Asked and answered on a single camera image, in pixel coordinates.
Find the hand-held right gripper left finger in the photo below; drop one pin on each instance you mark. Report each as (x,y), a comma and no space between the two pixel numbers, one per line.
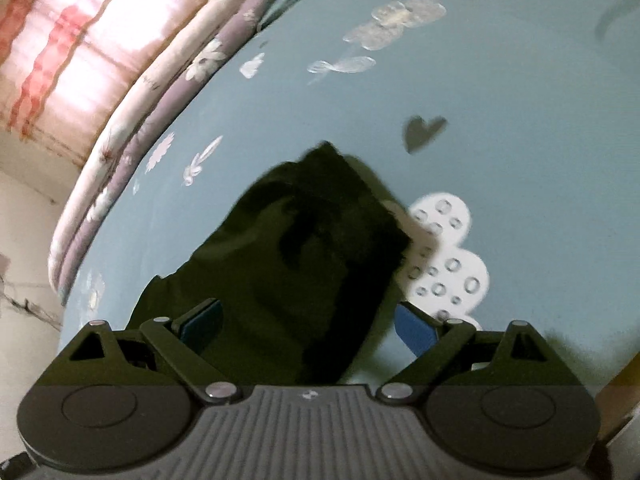
(202,322)

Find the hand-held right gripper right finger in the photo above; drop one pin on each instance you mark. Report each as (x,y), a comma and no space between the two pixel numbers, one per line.
(412,330)

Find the folded pink purple floral quilt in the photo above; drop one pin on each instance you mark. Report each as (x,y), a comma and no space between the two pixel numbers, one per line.
(150,100)

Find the pink patterned curtain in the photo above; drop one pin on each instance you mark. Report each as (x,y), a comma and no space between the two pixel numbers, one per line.
(75,50)

